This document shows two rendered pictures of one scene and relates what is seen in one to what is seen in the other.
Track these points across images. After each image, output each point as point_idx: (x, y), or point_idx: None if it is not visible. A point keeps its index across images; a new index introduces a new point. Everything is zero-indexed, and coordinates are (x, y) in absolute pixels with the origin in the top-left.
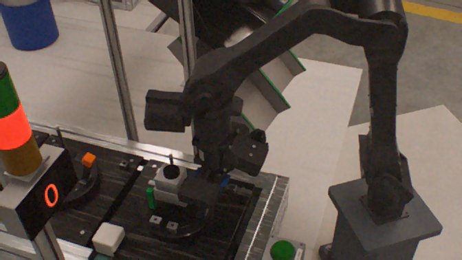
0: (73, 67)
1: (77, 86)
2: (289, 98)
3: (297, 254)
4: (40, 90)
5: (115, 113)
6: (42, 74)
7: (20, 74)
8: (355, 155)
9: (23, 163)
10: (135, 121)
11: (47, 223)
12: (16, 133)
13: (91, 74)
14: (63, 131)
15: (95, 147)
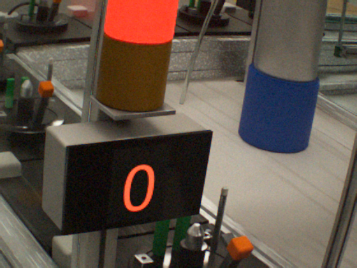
0: (301, 189)
1: (290, 210)
2: None
3: None
4: (236, 193)
5: (319, 263)
6: (254, 178)
7: (224, 164)
8: None
9: (126, 81)
10: (341, 259)
11: (109, 261)
12: (146, 13)
13: (318, 207)
14: (231, 231)
15: (262, 265)
